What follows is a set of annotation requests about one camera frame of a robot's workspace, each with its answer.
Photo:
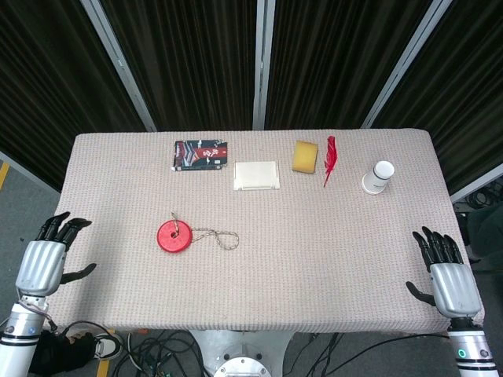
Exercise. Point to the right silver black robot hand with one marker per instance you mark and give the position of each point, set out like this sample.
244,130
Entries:
452,286

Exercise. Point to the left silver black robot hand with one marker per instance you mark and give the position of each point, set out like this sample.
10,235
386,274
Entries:
41,267

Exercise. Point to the red plastic button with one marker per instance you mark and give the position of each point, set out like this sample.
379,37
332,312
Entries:
173,236

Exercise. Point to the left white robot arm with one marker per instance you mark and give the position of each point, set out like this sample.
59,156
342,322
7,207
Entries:
21,330

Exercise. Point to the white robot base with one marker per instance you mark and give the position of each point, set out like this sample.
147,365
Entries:
241,353

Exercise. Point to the white paper cup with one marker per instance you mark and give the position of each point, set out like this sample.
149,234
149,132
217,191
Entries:
378,177

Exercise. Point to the red feather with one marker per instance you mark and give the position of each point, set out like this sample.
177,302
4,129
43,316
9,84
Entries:
331,159

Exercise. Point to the dark printed flat packet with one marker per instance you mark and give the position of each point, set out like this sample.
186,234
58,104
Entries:
200,156

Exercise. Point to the yellow sponge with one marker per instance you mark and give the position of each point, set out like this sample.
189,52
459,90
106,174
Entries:
305,156

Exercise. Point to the beige woven tablecloth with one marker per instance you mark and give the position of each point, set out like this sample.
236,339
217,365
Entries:
251,231

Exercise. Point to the white flat plastic tray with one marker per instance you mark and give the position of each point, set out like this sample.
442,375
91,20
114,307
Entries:
256,176

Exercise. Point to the grey metal partition post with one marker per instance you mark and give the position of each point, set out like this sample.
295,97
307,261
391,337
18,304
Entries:
406,64
261,64
118,64

